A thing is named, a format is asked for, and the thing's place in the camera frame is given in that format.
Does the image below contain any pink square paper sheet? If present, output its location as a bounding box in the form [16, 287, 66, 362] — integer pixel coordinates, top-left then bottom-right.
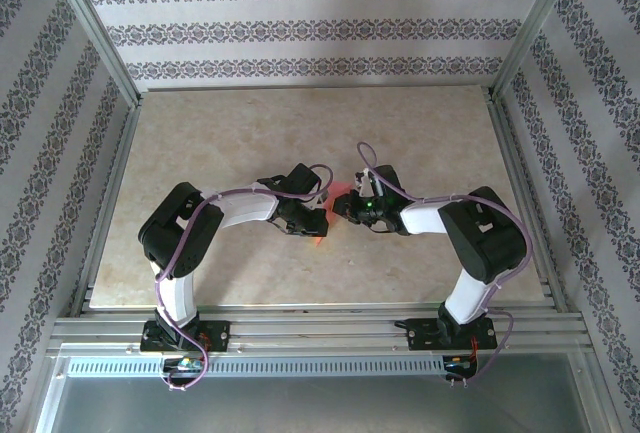
[312, 180, 356, 248]

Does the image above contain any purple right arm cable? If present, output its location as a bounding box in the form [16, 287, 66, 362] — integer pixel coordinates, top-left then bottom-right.
[355, 141, 532, 389]

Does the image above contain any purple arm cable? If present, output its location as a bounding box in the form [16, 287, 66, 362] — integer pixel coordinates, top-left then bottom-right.
[154, 163, 335, 394]
[355, 141, 532, 389]

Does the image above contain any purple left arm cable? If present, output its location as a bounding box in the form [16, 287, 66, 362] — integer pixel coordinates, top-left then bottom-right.
[154, 163, 335, 394]

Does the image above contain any aluminium frame post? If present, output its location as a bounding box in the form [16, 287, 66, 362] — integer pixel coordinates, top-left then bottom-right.
[488, 0, 586, 102]
[43, 0, 144, 109]

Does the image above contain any small controller circuit board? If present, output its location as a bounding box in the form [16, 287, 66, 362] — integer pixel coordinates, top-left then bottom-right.
[162, 356, 205, 373]
[443, 354, 479, 372]

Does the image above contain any slotted grey cable duct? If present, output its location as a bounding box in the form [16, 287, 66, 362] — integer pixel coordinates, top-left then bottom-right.
[64, 356, 479, 378]

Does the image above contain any grey metal sheet panel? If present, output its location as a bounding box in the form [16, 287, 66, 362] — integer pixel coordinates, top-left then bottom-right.
[34, 372, 609, 433]

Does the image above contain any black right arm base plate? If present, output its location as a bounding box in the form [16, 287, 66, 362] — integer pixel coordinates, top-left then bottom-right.
[394, 317, 499, 353]

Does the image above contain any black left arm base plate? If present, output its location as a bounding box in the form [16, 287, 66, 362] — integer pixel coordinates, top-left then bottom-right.
[139, 319, 232, 354]

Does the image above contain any wide aluminium mounting rail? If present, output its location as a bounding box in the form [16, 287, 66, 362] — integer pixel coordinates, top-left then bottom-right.
[47, 302, 589, 357]

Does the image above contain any aluminium side rail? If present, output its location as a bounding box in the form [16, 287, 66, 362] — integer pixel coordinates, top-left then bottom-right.
[487, 97, 569, 314]
[69, 102, 144, 317]

